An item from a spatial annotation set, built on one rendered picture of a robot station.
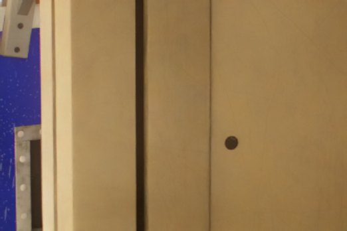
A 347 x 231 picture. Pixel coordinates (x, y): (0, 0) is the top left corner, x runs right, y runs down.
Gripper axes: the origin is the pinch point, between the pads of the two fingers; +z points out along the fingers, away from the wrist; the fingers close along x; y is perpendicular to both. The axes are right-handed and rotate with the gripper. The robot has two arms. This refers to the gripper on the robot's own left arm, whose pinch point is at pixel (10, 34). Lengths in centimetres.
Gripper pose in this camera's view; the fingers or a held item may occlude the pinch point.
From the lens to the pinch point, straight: 200.5
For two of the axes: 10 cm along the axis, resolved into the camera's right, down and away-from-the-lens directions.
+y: 8.7, 0.7, 4.8
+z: -1.5, 9.8, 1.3
